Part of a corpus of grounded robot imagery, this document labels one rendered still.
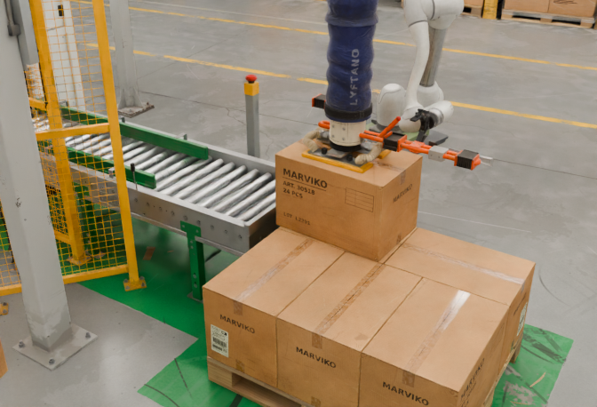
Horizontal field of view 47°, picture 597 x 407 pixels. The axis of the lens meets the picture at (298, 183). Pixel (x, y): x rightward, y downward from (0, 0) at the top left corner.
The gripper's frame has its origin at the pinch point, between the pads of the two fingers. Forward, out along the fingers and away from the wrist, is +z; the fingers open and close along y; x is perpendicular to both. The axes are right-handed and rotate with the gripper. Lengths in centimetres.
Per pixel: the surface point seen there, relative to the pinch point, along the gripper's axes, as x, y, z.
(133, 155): 182, 54, 11
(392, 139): 3.2, -1.6, 14.8
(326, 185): 26.7, 21.1, 33.1
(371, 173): 7.4, 13.0, 25.1
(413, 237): -7, 53, 4
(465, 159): -32.8, -1.1, 16.0
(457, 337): -54, 53, 64
